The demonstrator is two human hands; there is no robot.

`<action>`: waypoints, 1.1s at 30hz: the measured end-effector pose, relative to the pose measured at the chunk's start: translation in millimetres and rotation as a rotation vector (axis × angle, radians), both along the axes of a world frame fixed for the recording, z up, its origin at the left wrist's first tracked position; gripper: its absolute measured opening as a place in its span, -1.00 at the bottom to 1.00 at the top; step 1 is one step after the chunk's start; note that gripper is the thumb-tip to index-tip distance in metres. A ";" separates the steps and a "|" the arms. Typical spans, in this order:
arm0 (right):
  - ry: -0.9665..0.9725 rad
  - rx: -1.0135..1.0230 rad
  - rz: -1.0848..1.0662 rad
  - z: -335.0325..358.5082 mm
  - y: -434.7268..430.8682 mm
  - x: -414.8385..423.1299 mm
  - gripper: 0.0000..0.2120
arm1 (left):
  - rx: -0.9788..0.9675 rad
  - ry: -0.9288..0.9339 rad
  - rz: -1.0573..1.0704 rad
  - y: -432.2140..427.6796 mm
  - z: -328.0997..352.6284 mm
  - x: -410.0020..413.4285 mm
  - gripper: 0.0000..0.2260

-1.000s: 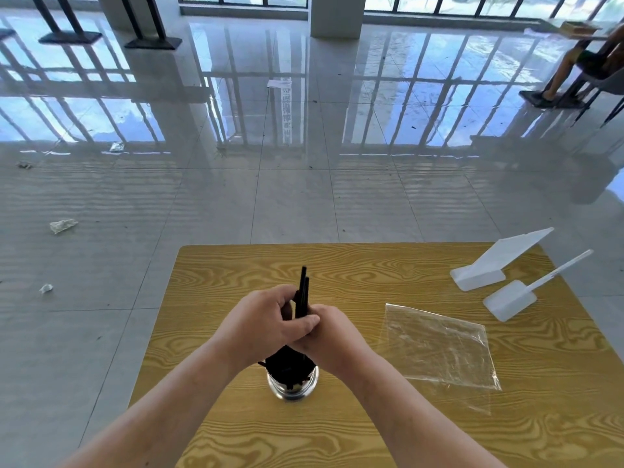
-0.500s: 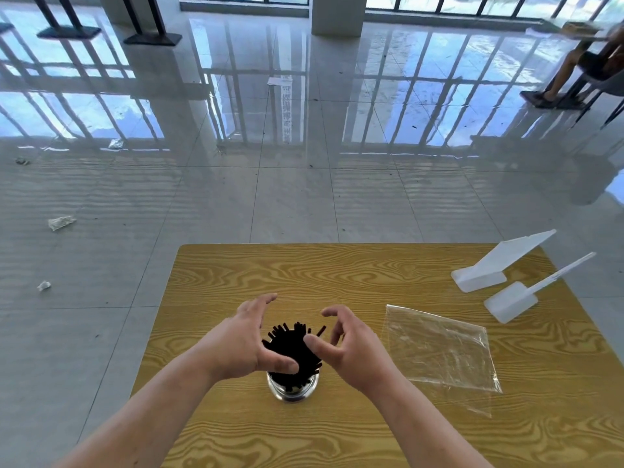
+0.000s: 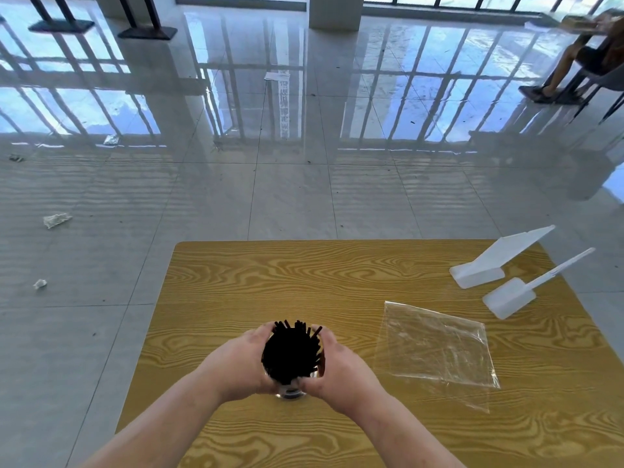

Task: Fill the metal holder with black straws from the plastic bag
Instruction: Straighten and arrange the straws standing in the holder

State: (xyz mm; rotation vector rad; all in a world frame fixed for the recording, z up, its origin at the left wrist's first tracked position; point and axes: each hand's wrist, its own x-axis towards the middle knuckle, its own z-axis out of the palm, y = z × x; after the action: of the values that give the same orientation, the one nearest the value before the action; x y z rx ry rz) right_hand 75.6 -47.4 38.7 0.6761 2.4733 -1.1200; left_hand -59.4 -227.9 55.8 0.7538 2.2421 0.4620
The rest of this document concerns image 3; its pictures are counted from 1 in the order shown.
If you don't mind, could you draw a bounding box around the person's left forearm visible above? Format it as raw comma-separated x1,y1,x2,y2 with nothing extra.
80,364,227,468

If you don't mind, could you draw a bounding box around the grey chair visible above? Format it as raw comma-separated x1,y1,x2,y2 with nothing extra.
569,62,624,125

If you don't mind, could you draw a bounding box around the bundle of black straws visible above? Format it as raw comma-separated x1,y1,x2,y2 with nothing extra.
261,320,324,385

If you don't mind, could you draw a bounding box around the white plastic wedge-shaped scoop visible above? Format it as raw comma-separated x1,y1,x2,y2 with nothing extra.
449,225,556,290

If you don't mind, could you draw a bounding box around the black metal stand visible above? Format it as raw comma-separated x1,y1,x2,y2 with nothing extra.
27,0,95,34
116,0,178,41

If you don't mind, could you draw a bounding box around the white plastic scoop with handle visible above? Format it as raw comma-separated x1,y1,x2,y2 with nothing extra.
482,247,596,320

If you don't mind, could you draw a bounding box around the person's right forearm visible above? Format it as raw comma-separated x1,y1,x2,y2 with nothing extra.
348,387,465,468

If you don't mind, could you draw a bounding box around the clear glass cup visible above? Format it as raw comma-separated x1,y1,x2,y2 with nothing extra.
274,369,320,400

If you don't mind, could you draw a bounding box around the person's left hand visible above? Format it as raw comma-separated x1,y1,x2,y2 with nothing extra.
201,322,282,405

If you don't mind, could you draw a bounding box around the clear plastic bag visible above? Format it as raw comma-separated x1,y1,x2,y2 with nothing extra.
374,301,501,415

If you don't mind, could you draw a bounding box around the person's right hand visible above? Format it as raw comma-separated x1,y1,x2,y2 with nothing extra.
296,326,387,419

